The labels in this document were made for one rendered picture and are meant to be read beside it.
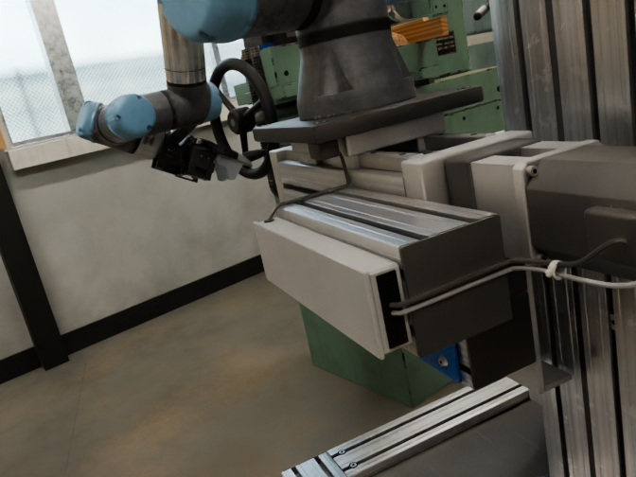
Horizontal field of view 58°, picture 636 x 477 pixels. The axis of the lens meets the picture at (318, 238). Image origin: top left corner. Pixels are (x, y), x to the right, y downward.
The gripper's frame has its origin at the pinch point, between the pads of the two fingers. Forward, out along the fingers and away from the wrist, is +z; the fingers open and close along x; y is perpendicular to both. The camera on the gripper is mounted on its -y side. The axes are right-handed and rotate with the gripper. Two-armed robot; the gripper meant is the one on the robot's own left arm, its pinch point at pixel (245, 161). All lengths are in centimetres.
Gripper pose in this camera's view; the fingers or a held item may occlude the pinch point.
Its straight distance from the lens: 131.0
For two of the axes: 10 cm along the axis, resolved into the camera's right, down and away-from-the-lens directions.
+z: 8.0, 2.2, 5.6
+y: -1.9, 9.8, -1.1
